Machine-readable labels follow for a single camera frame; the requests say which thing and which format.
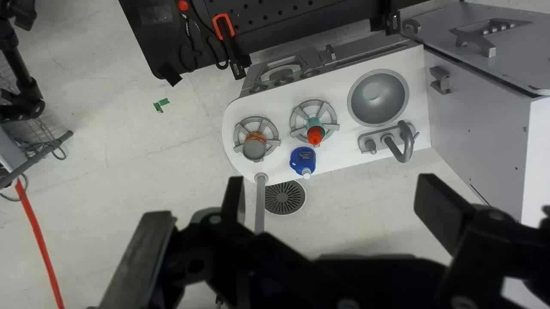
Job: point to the grey dome knob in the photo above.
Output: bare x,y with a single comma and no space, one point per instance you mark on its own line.
379,97

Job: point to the grey lever handle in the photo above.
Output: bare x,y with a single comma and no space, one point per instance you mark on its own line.
400,139

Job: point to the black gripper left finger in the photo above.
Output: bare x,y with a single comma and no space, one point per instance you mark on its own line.
137,279

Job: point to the grey hinge bracket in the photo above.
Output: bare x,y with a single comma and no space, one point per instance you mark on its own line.
307,63

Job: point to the grey left valve wheel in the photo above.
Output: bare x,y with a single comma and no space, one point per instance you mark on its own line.
255,137

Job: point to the blue faucet nozzle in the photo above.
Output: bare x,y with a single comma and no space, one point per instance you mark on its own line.
303,161

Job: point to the grey white cabinet box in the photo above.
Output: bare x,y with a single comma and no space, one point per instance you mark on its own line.
489,87

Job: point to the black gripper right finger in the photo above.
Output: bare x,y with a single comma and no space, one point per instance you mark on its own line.
443,209

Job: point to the grey valve wheel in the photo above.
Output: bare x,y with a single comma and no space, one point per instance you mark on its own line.
314,113
255,137

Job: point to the grey right valve wheel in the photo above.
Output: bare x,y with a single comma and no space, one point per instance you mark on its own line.
314,113

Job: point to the black tripod stand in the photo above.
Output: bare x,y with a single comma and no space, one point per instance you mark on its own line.
28,101

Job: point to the grey metal bracket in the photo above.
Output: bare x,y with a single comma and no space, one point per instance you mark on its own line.
16,157

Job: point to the grey vertical rod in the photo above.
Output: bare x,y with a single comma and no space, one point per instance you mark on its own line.
262,180

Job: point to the green tape mark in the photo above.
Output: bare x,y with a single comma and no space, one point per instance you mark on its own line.
161,104

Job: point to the grey round drain grate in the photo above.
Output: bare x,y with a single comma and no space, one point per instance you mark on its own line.
286,197

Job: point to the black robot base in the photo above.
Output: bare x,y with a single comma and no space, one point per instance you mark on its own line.
180,36

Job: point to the white faucet base panel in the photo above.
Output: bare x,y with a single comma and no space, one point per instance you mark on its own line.
350,115

